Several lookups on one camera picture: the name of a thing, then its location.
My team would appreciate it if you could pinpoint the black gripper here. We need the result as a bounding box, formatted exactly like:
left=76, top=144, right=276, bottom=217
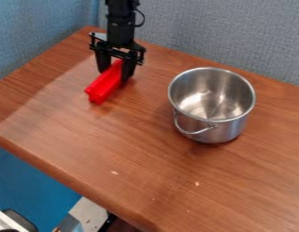
left=89, top=13, right=146, bottom=82

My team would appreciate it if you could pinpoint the black white object bottom left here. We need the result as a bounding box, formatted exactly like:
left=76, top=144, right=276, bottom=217
left=0, top=209, right=38, bottom=232

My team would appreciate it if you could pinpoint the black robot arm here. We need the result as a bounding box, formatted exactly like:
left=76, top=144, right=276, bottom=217
left=89, top=0, right=146, bottom=82

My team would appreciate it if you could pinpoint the stainless steel pot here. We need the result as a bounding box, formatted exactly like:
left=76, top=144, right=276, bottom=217
left=168, top=67, right=256, bottom=144

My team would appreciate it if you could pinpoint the red plastic block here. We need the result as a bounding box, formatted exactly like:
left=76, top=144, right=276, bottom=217
left=84, top=60, right=122, bottom=105

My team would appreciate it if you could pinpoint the white grey object under table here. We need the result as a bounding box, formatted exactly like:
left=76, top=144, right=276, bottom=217
left=57, top=198, right=108, bottom=232

